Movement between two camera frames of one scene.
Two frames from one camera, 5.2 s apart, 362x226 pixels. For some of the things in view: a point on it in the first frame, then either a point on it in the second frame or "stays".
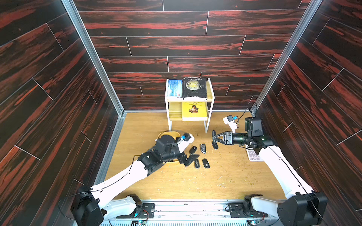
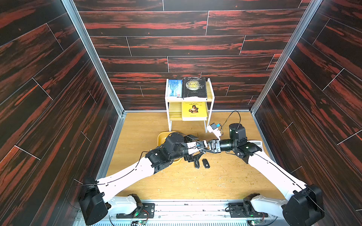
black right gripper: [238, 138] → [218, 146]
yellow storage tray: [175, 135] stays
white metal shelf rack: [174, 107] stays
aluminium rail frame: [191, 213] stays
